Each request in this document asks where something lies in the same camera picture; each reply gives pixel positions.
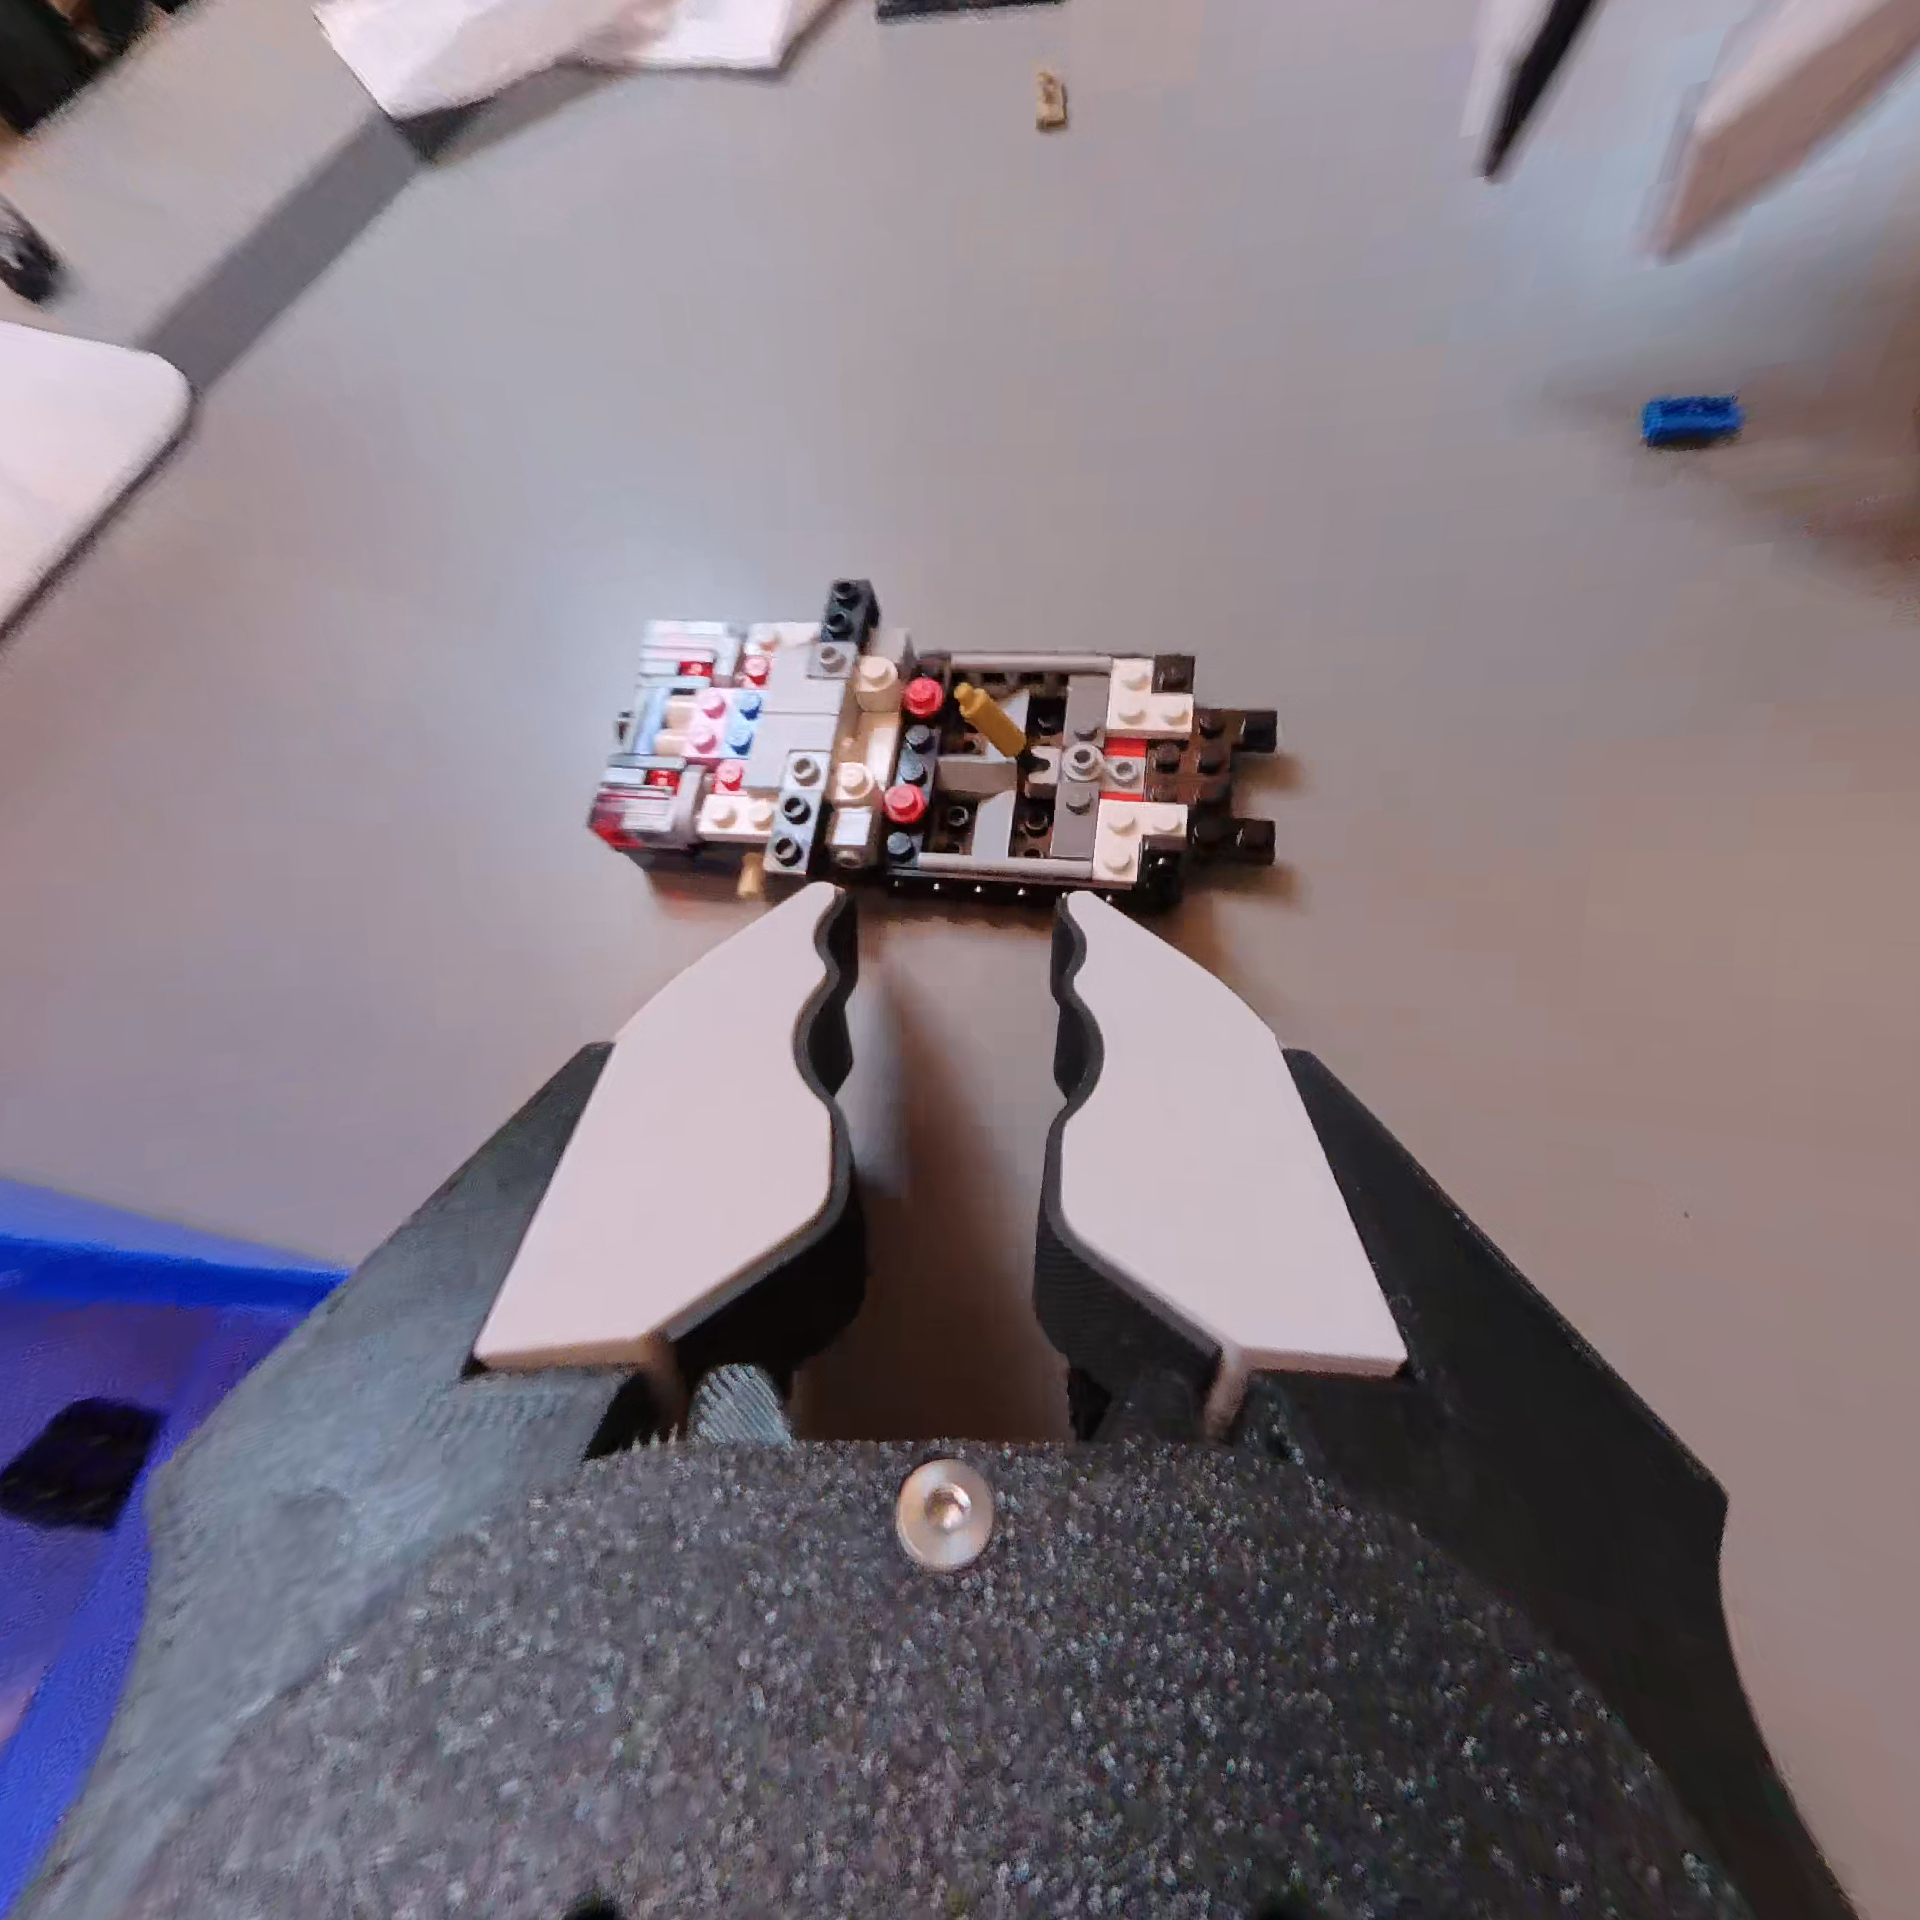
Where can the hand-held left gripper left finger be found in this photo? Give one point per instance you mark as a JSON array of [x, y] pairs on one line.
[[674, 1187]]

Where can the white numbered paper bag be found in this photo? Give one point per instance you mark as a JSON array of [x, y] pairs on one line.
[[481, 46]]

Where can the large blue plastic bin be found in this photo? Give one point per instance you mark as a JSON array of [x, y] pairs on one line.
[[122, 1322]]

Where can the long black brick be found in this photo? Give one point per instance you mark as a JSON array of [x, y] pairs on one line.
[[76, 1462]]

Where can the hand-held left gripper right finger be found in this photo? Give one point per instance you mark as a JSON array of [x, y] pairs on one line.
[[1230, 1202]]

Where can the small blue brick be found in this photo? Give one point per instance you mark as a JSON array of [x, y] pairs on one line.
[[1690, 421]]

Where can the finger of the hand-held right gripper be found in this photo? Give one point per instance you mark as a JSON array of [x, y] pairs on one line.
[[1524, 61], [1801, 92]]

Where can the tan two-stud plate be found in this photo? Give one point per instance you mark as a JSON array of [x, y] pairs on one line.
[[1053, 100]]

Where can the white book stand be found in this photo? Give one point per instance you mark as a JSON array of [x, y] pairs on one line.
[[59, 452]]

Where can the small black brick piece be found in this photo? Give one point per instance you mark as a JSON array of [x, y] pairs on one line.
[[25, 247]]

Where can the brick car model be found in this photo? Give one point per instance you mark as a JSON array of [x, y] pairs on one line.
[[779, 737]]

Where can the black brick axle assembly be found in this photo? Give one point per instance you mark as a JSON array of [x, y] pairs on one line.
[[961, 11]]

